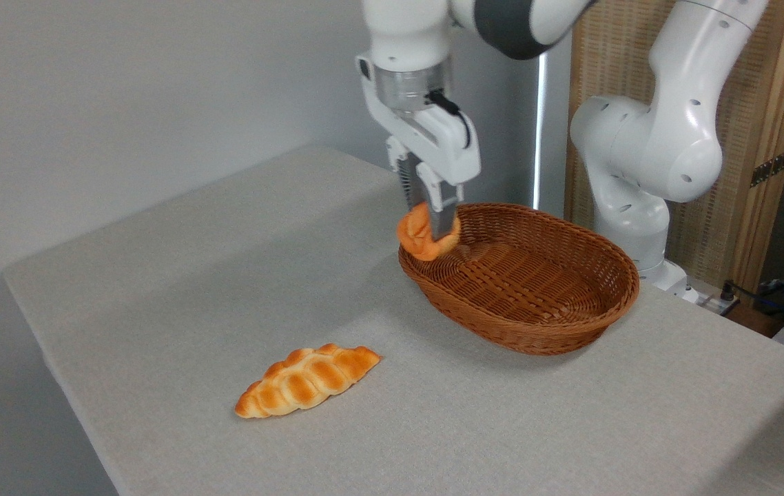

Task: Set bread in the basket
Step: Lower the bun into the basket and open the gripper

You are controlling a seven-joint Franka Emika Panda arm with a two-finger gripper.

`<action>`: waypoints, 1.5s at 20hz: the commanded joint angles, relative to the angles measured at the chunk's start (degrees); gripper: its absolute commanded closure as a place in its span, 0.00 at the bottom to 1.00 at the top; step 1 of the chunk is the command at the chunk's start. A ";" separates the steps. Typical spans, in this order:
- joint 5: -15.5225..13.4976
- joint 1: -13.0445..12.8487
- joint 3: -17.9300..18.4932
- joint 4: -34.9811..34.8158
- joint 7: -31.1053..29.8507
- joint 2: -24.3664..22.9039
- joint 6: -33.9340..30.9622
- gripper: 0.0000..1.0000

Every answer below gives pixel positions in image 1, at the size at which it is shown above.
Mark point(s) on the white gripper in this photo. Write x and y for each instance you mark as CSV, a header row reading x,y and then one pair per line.
x,y
447,148

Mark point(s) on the black power plug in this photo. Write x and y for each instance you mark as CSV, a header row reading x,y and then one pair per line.
x,y
728,293

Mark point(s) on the metal screen hinge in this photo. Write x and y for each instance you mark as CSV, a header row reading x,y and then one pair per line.
x,y
771,167

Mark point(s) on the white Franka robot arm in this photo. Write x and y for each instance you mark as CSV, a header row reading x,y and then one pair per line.
x,y
661,138

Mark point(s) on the brown oval wicker basket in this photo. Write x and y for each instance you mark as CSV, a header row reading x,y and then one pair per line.
x,y
530,282

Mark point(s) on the round flower-shaped bread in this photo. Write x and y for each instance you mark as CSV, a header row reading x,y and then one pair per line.
x,y
415,238

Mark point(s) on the long braided bread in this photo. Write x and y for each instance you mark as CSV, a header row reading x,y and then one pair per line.
x,y
306,382

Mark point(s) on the grey tablecloth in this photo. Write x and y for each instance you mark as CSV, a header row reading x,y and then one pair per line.
x,y
502,413

